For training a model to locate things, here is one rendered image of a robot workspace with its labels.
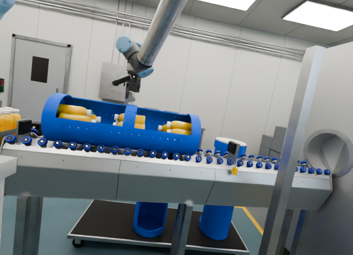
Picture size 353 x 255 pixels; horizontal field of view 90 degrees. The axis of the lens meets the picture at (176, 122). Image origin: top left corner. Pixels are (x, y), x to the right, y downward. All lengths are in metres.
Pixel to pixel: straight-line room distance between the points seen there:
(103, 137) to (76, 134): 0.14
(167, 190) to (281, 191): 0.66
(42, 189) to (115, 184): 0.40
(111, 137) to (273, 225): 1.05
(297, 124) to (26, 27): 5.42
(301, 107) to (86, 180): 1.25
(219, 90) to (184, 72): 0.99
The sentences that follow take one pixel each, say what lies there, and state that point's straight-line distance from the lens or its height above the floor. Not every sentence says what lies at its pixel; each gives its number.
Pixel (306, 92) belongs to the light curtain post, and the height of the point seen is 1.46.
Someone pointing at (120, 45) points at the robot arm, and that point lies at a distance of 1.04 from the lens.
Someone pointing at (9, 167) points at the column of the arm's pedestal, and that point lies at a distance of 0.55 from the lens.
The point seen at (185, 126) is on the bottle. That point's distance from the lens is 1.16.
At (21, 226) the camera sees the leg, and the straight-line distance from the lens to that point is 1.46.
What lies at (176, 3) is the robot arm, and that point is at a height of 1.63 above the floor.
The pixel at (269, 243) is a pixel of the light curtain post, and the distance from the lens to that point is 1.34.
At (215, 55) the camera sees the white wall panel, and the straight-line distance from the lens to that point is 4.69.
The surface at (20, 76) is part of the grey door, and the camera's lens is 5.42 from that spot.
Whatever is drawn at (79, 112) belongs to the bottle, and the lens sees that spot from 1.18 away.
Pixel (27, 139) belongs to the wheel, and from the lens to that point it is 1.23.
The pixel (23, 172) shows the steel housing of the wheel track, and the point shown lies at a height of 0.79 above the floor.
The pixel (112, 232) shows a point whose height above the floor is 0.15.
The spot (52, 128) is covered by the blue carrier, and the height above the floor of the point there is 1.05.
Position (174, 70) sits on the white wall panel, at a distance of 4.45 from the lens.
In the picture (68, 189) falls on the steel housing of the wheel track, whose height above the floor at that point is 0.69.
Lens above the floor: 1.28
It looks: 6 degrees down
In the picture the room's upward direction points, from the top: 10 degrees clockwise
